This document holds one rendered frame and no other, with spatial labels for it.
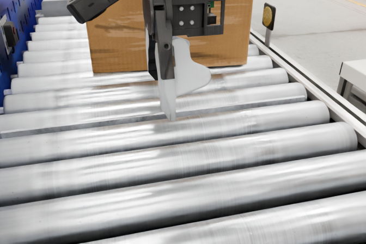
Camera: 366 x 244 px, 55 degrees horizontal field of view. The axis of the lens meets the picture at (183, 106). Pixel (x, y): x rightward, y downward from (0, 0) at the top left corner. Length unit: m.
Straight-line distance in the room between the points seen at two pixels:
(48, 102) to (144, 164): 0.23
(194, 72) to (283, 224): 0.18
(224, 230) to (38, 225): 0.18
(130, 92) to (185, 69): 0.22
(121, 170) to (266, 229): 0.18
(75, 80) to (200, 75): 0.31
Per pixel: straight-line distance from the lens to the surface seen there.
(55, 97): 0.60
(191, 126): 0.49
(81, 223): 0.38
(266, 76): 0.65
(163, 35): 0.36
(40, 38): 0.90
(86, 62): 0.71
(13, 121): 0.55
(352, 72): 0.73
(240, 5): 0.64
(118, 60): 0.64
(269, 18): 0.77
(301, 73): 0.69
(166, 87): 0.38
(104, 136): 0.48
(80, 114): 0.54
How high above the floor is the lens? 1.01
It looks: 30 degrees down
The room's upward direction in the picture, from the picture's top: straight up
